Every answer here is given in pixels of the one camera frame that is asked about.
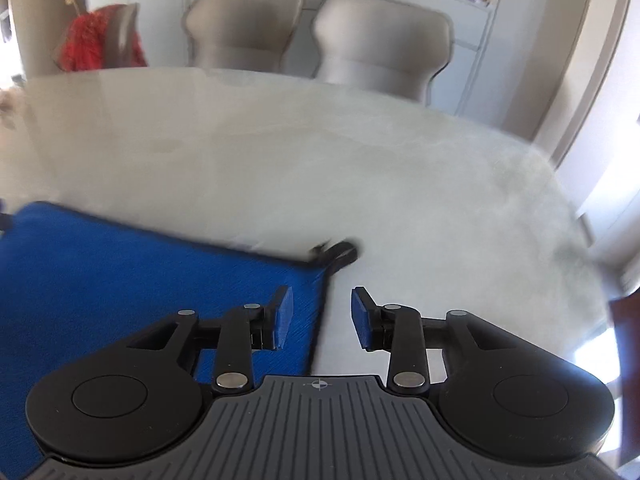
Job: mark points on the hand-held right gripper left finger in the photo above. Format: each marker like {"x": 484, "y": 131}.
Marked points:
{"x": 282, "y": 317}

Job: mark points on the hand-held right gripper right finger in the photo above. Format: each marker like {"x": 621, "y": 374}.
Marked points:
{"x": 361, "y": 317}

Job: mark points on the blue grey microfiber towel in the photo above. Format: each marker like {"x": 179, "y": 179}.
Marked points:
{"x": 125, "y": 285}

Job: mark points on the beige dining chair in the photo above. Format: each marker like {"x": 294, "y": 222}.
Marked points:
{"x": 245, "y": 30}
{"x": 380, "y": 45}

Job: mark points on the white sideboard cabinet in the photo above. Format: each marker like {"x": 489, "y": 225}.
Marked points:
{"x": 470, "y": 50}

